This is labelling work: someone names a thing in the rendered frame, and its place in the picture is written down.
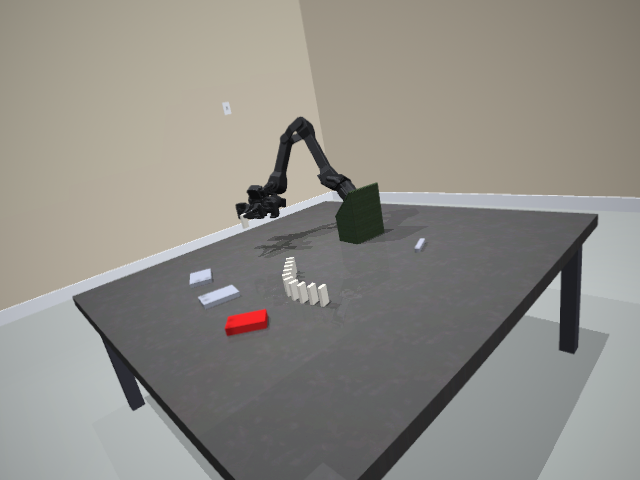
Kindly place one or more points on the red rectangular block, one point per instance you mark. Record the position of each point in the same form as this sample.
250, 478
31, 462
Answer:
247, 322

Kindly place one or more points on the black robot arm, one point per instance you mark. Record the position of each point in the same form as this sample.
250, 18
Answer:
277, 182

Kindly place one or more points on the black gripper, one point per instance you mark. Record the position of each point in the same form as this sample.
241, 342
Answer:
258, 209

